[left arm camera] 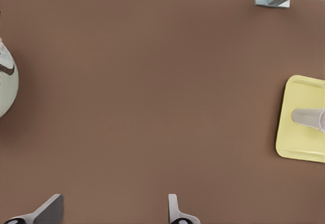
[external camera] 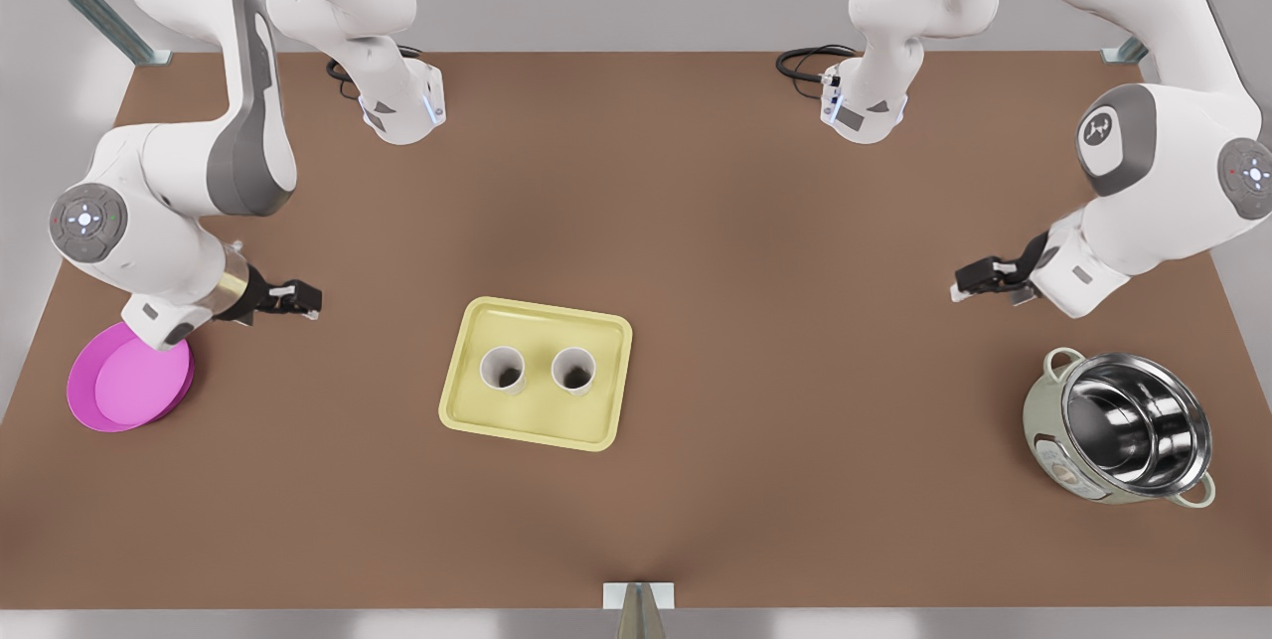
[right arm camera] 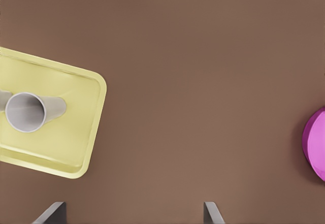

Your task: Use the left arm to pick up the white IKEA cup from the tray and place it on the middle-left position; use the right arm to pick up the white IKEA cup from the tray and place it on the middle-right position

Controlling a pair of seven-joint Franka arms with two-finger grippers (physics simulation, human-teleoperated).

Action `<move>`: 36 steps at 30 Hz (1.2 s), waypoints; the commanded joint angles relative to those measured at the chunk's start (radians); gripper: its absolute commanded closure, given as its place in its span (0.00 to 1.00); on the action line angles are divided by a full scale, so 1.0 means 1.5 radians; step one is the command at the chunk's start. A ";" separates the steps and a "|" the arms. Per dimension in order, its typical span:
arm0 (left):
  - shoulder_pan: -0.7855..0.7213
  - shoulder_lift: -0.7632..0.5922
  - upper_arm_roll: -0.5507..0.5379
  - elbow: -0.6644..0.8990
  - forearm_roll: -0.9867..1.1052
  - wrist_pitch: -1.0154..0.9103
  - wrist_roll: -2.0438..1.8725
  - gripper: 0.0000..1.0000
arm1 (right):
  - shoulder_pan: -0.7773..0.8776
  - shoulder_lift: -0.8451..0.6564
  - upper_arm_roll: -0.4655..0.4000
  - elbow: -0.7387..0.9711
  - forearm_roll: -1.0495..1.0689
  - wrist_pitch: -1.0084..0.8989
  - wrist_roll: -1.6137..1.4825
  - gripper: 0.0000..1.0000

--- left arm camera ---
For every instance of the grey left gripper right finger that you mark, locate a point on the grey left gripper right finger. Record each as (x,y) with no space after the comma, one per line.
(175,210)

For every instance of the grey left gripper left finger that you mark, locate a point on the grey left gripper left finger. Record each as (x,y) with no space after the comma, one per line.
(48,210)

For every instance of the yellow tray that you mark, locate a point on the yellow tray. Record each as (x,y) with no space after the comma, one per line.
(299,142)

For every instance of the white IKEA cup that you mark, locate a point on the white IKEA cup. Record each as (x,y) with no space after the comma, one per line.
(308,119)

